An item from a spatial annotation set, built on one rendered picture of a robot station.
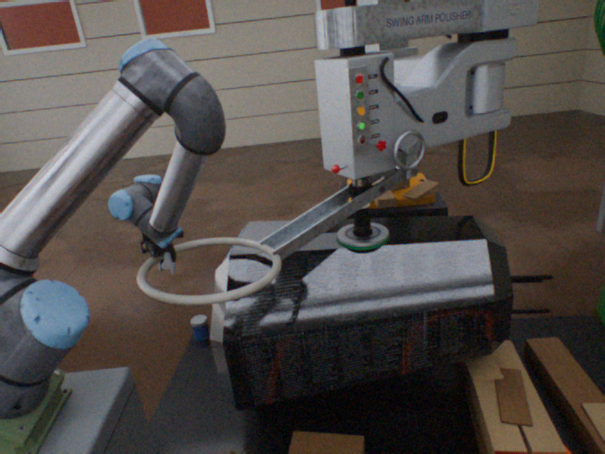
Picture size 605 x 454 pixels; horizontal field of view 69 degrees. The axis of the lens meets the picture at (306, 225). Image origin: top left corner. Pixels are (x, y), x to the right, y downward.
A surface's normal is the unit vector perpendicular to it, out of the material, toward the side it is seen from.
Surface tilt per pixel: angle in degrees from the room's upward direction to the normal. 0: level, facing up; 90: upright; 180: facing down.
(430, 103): 90
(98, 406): 0
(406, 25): 90
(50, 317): 51
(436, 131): 90
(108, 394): 0
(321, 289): 45
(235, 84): 90
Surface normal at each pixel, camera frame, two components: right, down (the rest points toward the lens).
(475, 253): -0.11, -0.37
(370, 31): 0.49, 0.29
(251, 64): 0.04, 0.39
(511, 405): -0.10, -0.92
